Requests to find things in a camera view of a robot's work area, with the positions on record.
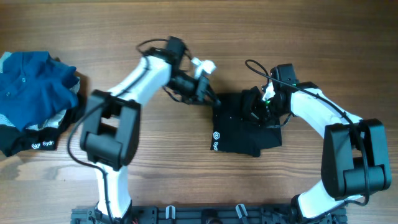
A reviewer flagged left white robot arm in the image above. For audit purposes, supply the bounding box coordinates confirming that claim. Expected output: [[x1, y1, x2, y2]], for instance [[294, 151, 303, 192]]
[[79, 36, 220, 223]]

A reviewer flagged black polo shirt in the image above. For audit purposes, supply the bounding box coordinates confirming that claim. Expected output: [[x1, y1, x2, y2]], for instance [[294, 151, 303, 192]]
[[210, 90, 282, 157]]

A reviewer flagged black shirt with white logo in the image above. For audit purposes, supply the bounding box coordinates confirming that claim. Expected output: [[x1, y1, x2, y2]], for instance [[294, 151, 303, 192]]
[[1, 93, 86, 157]]

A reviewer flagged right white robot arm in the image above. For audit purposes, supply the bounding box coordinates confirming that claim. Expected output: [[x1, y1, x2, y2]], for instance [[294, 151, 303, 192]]
[[246, 63, 392, 223]]

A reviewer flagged blue polo shirt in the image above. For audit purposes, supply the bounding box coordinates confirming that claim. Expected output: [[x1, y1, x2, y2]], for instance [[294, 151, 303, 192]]
[[0, 51, 80, 131]]

